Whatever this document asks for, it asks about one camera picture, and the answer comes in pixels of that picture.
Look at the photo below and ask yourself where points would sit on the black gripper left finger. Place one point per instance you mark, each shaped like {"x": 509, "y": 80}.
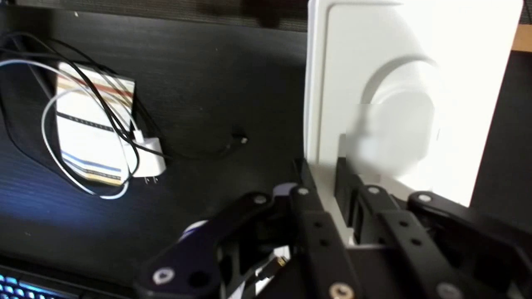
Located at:
{"x": 324, "y": 238}

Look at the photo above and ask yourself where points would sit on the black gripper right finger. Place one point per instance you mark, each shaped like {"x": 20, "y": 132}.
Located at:
{"x": 409, "y": 243}

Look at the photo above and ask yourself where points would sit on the white headphone box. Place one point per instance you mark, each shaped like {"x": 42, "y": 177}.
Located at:
{"x": 442, "y": 84}

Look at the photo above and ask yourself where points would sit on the tan wooden box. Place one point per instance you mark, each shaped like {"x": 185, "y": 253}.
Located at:
{"x": 524, "y": 39}

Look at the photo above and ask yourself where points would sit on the small white striped packet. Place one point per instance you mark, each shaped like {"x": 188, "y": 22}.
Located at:
{"x": 88, "y": 138}

